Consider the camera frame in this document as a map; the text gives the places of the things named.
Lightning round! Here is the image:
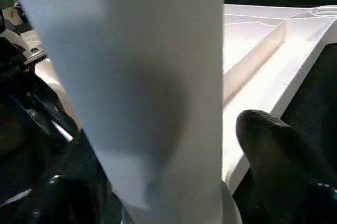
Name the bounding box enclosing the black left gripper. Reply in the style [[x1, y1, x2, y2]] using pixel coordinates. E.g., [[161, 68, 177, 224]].
[[0, 37, 81, 146]]

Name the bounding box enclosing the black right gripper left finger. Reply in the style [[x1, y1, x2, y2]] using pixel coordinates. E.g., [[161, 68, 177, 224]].
[[16, 128, 125, 224]]

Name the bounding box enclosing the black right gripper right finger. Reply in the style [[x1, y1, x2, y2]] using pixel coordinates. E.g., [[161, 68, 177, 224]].
[[235, 109, 337, 224]]

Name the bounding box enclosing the white plastic table top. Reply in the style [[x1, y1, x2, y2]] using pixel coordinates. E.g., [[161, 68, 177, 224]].
[[32, 3, 337, 196]]

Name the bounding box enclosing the white plastic table leg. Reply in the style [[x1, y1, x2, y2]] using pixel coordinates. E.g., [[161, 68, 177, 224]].
[[0, 0, 243, 224]]

